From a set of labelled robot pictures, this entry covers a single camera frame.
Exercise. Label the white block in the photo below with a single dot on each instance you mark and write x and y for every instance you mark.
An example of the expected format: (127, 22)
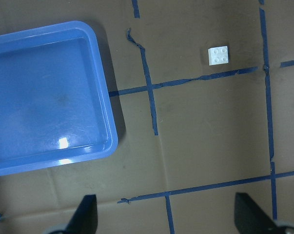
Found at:
(218, 55)

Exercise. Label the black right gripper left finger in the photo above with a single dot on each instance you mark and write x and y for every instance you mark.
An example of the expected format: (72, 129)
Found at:
(85, 218)

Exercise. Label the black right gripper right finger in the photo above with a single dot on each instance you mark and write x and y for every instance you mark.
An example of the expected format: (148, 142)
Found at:
(250, 218)

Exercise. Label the blue plastic tray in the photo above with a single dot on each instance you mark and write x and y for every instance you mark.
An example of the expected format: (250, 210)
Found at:
(54, 102)

